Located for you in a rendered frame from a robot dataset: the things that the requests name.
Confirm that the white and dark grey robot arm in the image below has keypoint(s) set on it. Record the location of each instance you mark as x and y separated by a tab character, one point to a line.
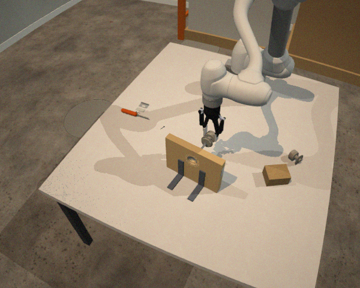
242	81

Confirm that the orange-handled screwdriver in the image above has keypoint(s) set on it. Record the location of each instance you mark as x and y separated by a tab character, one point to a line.
131	112

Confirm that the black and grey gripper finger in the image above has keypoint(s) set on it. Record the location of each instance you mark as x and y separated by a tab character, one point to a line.
218	129
202	122

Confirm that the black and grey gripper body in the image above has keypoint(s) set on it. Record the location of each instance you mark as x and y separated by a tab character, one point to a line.
212	112

